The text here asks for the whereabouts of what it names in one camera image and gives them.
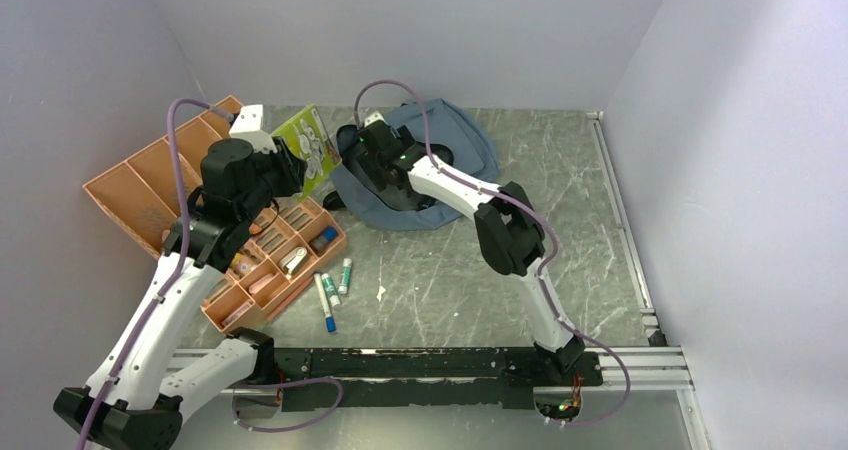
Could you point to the blue backpack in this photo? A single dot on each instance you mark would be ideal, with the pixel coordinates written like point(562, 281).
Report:
point(449, 171)

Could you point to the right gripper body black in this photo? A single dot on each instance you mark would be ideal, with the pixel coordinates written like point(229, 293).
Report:
point(371, 167)

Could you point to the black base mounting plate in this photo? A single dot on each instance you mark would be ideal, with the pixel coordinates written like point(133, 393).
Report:
point(313, 378)

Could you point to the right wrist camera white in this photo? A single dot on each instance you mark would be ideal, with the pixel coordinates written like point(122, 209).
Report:
point(373, 118)

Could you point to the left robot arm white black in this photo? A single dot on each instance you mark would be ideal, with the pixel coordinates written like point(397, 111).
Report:
point(129, 402)

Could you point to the white stapler in organizer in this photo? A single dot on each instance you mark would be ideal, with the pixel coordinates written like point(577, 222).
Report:
point(293, 262)

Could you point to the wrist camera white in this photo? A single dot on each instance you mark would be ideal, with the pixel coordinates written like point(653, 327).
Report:
point(251, 124)
point(373, 118)

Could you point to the lime green paperback book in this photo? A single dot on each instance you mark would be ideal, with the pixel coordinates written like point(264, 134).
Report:
point(308, 139)

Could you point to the orange plastic desk organizer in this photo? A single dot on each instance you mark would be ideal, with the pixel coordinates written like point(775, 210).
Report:
point(139, 195)

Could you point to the pink eraser in organizer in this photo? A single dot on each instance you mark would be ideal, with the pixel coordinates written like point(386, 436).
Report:
point(265, 284)

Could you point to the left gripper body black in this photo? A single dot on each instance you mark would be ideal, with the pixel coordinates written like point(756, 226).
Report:
point(281, 178)

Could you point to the blue capped whiteboard marker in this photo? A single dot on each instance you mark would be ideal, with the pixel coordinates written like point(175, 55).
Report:
point(325, 304)

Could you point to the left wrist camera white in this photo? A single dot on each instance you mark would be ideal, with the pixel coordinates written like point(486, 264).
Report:
point(251, 124)

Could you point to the green white glue stick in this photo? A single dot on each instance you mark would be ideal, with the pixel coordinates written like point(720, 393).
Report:
point(331, 290)

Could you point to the blue capped bottle in organizer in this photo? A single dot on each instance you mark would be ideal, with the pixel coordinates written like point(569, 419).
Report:
point(322, 241)

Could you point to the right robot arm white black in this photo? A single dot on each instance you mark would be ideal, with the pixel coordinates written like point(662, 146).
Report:
point(511, 241)

